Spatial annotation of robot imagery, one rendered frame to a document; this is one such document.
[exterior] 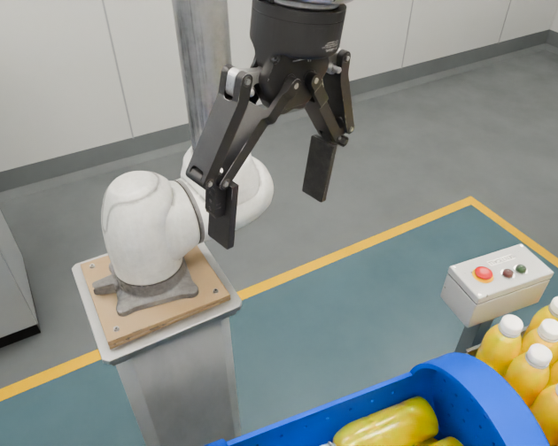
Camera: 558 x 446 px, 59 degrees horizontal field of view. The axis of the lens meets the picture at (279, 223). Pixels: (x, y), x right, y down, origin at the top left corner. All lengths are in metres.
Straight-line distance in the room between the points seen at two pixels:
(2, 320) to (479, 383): 2.02
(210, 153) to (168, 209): 0.64
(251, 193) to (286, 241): 1.66
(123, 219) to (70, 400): 1.40
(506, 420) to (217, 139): 0.56
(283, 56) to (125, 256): 0.73
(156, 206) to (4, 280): 1.35
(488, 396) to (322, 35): 0.57
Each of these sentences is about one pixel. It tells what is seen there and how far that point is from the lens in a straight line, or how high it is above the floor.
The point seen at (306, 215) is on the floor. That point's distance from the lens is 2.93.
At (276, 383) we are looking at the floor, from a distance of 2.19.
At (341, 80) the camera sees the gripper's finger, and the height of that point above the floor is 1.67.
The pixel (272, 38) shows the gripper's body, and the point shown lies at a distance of 0.40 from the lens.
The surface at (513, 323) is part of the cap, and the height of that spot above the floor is 1.11.
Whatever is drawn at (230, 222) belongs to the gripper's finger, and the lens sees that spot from 0.45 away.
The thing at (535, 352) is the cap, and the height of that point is 1.11.
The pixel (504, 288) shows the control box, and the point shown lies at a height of 1.10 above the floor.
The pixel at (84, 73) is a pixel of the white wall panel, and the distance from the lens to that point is 3.25.
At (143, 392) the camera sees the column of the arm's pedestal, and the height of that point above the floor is 0.81.
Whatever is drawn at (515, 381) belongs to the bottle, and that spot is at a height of 1.04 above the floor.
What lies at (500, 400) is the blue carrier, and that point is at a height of 1.23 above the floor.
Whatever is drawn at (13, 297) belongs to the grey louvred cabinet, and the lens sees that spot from 2.35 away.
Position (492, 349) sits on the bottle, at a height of 1.05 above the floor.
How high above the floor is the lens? 1.87
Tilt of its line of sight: 41 degrees down
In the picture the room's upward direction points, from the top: straight up
